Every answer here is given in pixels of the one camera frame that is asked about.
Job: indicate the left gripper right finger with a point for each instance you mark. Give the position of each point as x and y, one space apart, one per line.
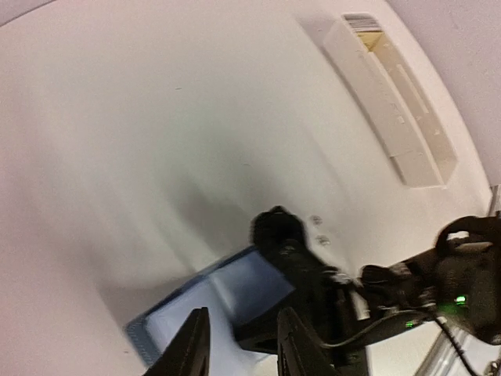
297 353

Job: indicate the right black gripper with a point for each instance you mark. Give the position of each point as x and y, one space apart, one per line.
455 282

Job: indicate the gold credit card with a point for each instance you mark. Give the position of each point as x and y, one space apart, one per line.
370 39

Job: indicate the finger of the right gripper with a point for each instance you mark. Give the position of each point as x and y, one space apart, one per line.
281 239

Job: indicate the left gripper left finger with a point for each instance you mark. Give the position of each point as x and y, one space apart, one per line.
189 351

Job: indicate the blue card holder wallet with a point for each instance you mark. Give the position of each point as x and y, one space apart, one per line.
234 290

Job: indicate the white plastic tray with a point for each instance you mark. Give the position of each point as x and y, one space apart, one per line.
393 101

